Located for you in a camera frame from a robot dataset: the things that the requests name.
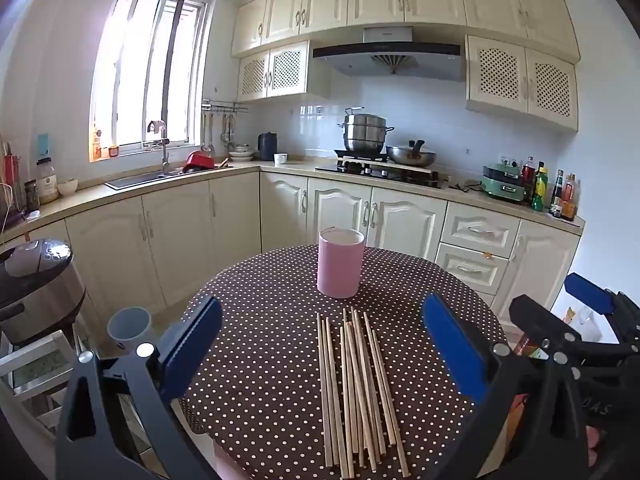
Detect kitchen window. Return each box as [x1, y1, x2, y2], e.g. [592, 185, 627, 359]
[90, 0, 208, 163]

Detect brown polka-dot tablecloth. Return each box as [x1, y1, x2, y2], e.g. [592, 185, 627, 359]
[177, 246, 508, 480]

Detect orange sauce bottle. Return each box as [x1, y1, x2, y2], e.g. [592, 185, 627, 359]
[561, 174, 578, 222]

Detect steel wok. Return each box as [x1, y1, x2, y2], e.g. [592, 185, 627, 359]
[386, 140, 437, 168]

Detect red plastic container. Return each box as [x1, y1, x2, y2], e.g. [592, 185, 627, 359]
[184, 150, 216, 173]

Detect silver rice cooker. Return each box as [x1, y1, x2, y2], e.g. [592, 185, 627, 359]
[0, 239, 87, 346]

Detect black electric kettle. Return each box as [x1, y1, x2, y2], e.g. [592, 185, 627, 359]
[257, 132, 278, 162]

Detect hanging metal spatula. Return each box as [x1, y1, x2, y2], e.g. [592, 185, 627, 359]
[221, 112, 236, 153]

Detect hanging metal ladle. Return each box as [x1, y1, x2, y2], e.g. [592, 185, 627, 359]
[202, 112, 216, 157]

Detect cream base cabinets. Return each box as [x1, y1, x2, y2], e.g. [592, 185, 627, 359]
[0, 170, 583, 341]

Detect black gas stove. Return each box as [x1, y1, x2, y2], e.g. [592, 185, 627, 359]
[315, 149, 447, 190]

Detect grey plastic waste bin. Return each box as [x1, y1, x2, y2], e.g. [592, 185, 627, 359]
[107, 307, 152, 356]

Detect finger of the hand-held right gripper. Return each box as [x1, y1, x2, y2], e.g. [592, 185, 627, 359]
[509, 295, 581, 356]
[564, 272, 640, 347]

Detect dark soy sauce bottle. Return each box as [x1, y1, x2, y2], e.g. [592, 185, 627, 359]
[550, 170, 565, 216]

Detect person's right hand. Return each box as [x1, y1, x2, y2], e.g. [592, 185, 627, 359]
[585, 427, 602, 470]

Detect white plastic bag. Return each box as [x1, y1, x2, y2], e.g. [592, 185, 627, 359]
[565, 305, 613, 347]

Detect colourful printed carton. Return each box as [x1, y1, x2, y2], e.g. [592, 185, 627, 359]
[514, 334, 548, 361]

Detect green electric cooker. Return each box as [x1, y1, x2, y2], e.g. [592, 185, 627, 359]
[481, 160, 523, 202]

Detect chrome sink faucet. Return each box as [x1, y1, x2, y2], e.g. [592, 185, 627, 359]
[146, 120, 171, 173]

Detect white chair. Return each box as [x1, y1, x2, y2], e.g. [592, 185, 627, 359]
[0, 330, 83, 441]

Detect bunch of wooden chopsticks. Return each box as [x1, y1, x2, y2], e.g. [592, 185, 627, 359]
[316, 306, 412, 478]

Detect steel steamer pot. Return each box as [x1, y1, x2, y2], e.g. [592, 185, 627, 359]
[337, 106, 395, 155]

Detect pink cylindrical utensil holder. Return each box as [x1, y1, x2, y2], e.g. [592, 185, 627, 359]
[317, 228, 365, 298]

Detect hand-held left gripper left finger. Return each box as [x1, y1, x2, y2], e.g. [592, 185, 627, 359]
[55, 296, 223, 480]

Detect cream lattice door cabinet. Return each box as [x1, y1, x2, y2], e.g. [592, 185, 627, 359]
[465, 35, 580, 133]
[236, 40, 331, 103]

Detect green and yellow bottle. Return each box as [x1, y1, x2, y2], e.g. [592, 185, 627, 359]
[531, 162, 549, 212]

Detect steel kitchen sink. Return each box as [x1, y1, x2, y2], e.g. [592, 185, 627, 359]
[104, 167, 201, 191]

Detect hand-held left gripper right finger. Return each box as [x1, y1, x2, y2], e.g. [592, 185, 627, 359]
[422, 292, 596, 480]

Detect beige kitchen countertop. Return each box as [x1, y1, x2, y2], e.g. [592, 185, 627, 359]
[0, 157, 586, 248]

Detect grey range hood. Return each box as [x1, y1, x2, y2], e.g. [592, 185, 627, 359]
[312, 27, 466, 83]

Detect red bag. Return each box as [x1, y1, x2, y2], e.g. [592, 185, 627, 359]
[2, 152, 21, 211]

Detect wall utensil rail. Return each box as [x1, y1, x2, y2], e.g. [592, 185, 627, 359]
[201, 99, 249, 116]

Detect glass jar with black lid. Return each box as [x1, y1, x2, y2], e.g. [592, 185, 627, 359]
[37, 157, 59, 205]

